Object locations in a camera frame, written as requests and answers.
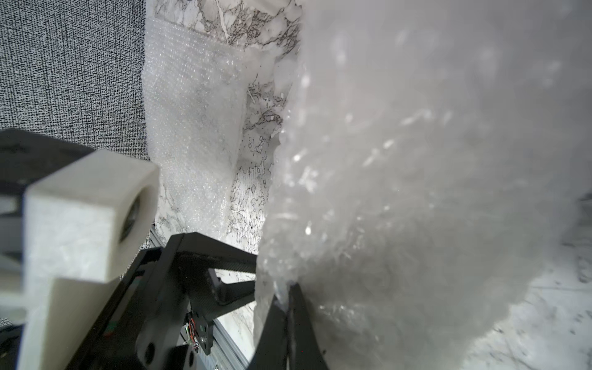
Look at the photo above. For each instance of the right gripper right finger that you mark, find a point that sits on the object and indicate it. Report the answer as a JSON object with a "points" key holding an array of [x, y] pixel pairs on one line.
{"points": [[303, 348]]}

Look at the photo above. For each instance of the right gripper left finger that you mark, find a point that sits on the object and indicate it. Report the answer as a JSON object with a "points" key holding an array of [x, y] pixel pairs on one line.
{"points": [[272, 350]]}

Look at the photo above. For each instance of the clear bubble wrap sheet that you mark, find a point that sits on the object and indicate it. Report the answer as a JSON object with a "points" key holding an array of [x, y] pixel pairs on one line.
{"points": [[431, 192], [197, 104]]}

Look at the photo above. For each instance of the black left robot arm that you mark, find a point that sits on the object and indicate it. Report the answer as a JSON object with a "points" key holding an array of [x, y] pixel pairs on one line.
{"points": [[112, 341]]}

